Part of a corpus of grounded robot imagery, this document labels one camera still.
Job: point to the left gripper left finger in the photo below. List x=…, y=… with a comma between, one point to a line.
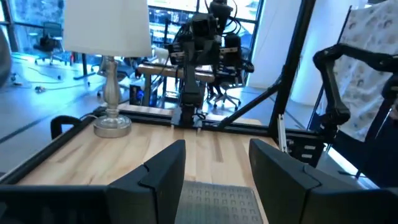
x=155, y=193

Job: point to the white shade table lamp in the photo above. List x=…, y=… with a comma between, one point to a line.
x=109, y=28

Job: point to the black office chair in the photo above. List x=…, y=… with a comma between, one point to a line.
x=49, y=43
x=233, y=49

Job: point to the black background robot arm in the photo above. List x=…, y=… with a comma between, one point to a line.
x=329, y=77

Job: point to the wooden background table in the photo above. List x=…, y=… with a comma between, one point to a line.
x=161, y=71

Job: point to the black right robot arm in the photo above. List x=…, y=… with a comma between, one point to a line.
x=191, y=93

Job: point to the clear plastic supply box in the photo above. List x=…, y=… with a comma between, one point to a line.
x=217, y=202

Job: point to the printed curtain panel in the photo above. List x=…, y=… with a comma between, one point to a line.
x=370, y=37

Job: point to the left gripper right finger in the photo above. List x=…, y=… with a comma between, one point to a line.
x=286, y=193

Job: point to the black aluminium table frame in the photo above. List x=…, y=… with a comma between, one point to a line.
x=289, y=62

